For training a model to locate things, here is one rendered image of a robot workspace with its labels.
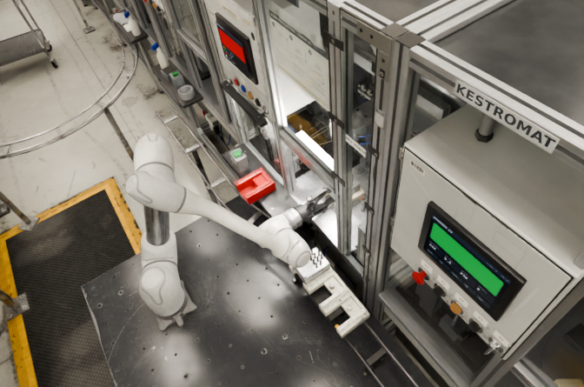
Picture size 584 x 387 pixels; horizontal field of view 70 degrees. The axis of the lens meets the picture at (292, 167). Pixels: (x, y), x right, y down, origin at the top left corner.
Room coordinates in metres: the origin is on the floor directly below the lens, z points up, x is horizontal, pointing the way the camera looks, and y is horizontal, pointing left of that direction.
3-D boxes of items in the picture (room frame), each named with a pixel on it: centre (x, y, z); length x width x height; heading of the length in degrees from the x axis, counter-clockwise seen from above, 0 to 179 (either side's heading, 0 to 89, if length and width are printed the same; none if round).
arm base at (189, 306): (0.86, 0.64, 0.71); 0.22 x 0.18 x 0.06; 27
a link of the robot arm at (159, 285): (0.89, 0.66, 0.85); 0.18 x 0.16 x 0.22; 8
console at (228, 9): (1.50, 0.04, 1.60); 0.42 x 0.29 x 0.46; 27
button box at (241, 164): (1.45, 0.25, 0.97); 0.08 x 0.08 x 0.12; 27
